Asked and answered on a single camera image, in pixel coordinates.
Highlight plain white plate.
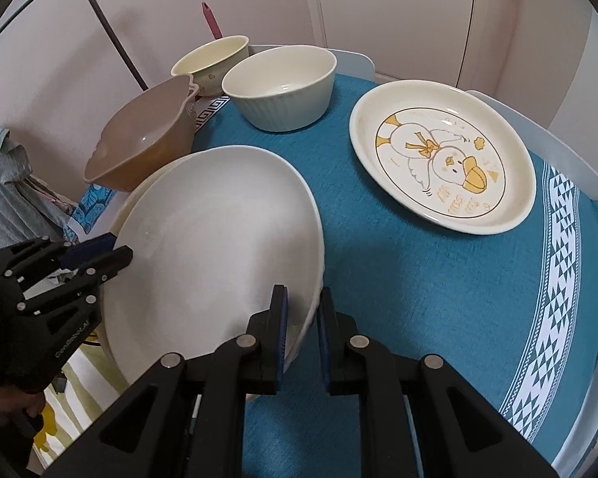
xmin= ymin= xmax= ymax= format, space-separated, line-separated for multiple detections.
xmin=99 ymin=145 xmax=326 ymax=386

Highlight brown spouted bowl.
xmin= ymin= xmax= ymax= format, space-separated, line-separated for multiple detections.
xmin=84 ymin=74 xmax=200 ymax=192

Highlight small cream bowl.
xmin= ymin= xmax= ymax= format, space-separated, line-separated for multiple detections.
xmin=170 ymin=36 xmax=249 ymax=97

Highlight cream ribbed bowl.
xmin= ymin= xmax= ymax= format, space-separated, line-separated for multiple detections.
xmin=222 ymin=45 xmax=338 ymax=133

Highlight duck pattern cream plate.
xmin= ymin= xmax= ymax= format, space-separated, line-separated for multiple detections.
xmin=349 ymin=80 xmax=537 ymax=235

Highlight left hand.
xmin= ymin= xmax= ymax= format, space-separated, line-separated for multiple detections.
xmin=0 ymin=386 xmax=46 ymax=425

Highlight grey clothing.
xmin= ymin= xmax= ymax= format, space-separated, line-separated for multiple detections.
xmin=0 ymin=125 xmax=76 ymax=249

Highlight blue tablecloth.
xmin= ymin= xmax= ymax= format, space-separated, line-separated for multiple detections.
xmin=61 ymin=72 xmax=598 ymax=478

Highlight black clothes rack pole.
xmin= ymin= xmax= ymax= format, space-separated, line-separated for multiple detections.
xmin=0 ymin=0 xmax=149 ymax=92

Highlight white door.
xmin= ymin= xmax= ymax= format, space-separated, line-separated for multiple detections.
xmin=298 ymin=0 xmax=529 ymax=96

